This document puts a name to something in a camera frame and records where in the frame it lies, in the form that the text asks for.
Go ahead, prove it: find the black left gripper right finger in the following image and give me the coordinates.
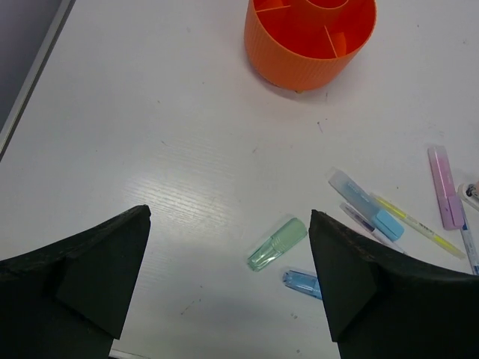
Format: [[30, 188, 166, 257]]
[[309, 210, 478, 358]]

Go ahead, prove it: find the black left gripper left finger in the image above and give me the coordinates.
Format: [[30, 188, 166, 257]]
[[1, 205, 151, 358]]

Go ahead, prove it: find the blue transparent cap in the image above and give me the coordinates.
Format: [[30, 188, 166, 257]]
[[282, 270, 323, 300]]

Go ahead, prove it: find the yellow thin highlighter pen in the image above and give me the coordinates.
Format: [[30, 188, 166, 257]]
[[371, 194, 466, 259]]

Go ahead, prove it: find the white purple pen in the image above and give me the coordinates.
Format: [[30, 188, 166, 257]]
[[340, 203, 406, 254]]

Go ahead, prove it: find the blue highlighter marker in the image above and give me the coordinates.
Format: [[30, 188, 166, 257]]
[[329, 170, 404, 242]]

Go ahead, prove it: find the green transparent cap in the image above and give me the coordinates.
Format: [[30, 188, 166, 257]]
[[247, 217, 308, 271]]

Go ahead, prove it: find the blue white pen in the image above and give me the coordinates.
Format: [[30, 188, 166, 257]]
[[460, 204, 479, 275]]

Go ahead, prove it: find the purple pink highlighter marker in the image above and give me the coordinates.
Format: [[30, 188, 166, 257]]
[[427, 146, 464, 230]]

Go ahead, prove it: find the orange round pen holder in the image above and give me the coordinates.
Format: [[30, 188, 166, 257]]
[[244, 0, 377, 92]]

